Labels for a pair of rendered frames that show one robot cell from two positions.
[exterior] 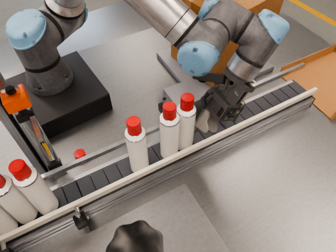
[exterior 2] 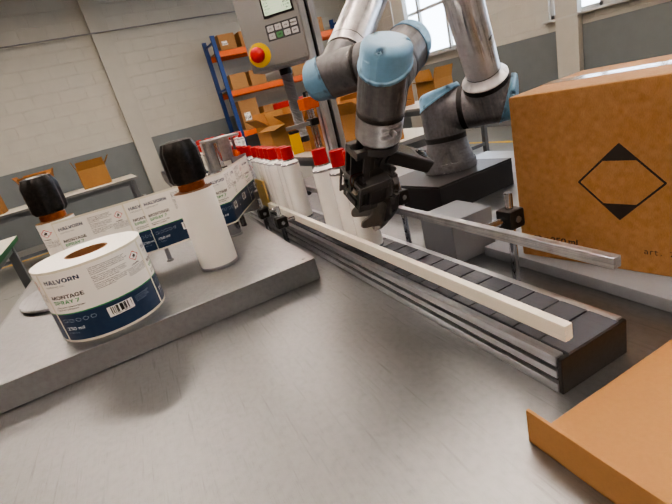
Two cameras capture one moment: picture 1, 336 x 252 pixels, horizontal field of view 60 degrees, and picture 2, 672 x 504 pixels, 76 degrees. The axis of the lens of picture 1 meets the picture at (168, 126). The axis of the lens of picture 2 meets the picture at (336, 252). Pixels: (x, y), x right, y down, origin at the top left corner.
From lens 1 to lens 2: 1.12 m
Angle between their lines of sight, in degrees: 79
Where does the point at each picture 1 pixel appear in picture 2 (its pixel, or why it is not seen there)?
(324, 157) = (381, 412)
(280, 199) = (292, 351)
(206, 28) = (332, 46)
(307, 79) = not seen: outside the picture
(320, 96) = (640, 419)
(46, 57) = (431, 128)
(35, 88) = not seen: hidden behind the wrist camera
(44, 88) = not seen: hidden behind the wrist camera
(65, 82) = (441, 166)
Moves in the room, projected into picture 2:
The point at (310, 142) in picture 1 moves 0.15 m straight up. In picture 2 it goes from (425, 391) to (402, 284)
